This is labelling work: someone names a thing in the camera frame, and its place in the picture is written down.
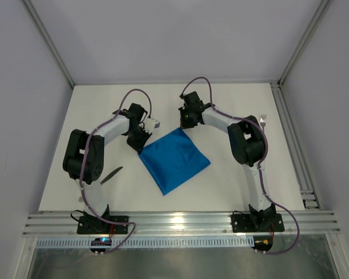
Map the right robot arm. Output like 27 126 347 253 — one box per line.
179 91 276 231

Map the right aluminium frame post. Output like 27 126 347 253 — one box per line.
278 0 333 86

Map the aluminium frame post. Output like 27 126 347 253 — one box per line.
20 0 76 89
278 0 333 86

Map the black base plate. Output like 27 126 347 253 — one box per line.
77 214 128 235
230 211 285 233

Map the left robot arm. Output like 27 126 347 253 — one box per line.
63 103 160 221

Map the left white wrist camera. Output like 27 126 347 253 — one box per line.
144 117 160 131

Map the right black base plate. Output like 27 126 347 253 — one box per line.
230 211 285 233

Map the left aluminium frame post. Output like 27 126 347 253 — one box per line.
20 0 76 89

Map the blue cloth napkin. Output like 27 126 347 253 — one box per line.
138 128 211 195

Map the left controller board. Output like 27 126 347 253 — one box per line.
90 237 112 254

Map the slotted grey cable duct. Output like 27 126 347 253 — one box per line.
35 235 254 249

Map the right controller board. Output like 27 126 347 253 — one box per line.
252 236 273 253

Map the aluminium front rail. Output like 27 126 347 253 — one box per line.
23 210 340 237

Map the silver fork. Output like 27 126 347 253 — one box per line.
259 114 267 131

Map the right side aluminium rail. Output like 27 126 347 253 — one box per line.
270 81 322 210

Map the silver table knife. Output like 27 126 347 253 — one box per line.
100 166 123 185

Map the aluminium rail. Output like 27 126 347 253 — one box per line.
23 210 340 237
270 81 322 210

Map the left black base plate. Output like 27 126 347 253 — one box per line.
77 214 128 235

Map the controller board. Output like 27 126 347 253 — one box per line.
252 236 273 253
90 237 112 254

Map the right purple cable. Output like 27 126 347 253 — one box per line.
180 76 301 256

